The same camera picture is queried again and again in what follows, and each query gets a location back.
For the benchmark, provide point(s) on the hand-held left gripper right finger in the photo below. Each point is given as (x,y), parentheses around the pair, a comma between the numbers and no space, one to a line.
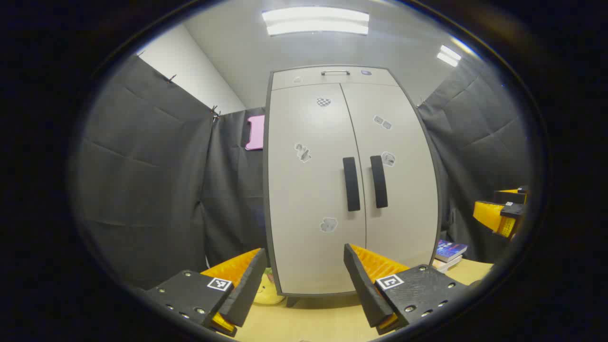
(363,289)

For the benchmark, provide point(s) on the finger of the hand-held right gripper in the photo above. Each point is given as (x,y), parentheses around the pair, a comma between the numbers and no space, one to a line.
(506,197)
(510,211)

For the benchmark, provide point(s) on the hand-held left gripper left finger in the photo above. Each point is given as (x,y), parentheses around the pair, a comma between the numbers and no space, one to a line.
(247,289)

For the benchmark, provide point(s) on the grey shoe cabinet door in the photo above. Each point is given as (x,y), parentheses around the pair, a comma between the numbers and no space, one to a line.
(308,190)
(408,190)

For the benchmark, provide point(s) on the grey double-door shoe cabinet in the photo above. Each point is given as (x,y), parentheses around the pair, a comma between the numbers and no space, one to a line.
(304,78)

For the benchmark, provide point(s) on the yellow plush toy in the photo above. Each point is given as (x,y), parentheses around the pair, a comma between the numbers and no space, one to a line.
(268,294)

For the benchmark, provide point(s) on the blue book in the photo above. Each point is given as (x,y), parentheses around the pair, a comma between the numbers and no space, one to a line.
(451,249)

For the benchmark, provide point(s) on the beige book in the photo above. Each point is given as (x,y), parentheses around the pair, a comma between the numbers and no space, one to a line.
(446,265)

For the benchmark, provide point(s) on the black backdrop cloth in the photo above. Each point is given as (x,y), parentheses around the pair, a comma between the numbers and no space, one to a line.
(152,190)

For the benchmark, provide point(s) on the small ceiling light panel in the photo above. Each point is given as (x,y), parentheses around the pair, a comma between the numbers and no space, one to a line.
(449,55)

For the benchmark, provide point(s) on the large ceiling light panel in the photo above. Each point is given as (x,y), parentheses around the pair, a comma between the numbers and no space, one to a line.
(316,21)

